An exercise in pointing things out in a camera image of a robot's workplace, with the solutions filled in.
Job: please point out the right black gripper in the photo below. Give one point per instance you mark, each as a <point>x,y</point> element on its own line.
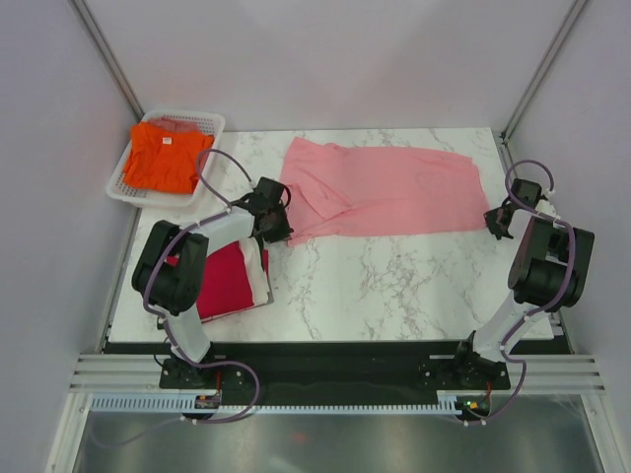
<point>490,218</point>

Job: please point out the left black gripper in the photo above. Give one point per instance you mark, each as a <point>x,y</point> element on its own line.
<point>284,232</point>

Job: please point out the pink t shirt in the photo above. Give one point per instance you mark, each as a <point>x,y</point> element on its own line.
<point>380,191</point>

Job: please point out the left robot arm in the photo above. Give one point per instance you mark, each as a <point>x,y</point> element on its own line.
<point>169,271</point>

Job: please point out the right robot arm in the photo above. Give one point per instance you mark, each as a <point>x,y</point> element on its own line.
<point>549,272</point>

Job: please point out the folded white t shirt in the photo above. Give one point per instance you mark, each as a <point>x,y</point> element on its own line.
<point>256,270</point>

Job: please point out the folded red t shirt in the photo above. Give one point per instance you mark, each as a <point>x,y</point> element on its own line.
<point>225,286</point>

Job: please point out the white plastic basket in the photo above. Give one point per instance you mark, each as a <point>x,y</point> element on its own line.
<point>208,123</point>

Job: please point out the orange t shirt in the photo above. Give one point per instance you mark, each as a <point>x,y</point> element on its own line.
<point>162,160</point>

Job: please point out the dark pink shirt in basket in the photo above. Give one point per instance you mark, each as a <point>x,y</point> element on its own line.
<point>174,125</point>

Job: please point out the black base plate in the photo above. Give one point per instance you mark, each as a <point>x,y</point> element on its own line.
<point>338,373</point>

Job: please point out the white slotted cable duct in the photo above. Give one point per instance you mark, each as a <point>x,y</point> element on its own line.
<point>189,403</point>

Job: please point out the right aluminium frame post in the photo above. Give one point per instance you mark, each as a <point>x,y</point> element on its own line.
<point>544,67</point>

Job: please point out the aluminium frame post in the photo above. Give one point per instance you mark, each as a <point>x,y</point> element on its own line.
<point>544,67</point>
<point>90,24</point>

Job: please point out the left aluminium frame post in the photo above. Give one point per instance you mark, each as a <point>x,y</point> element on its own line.
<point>90,24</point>

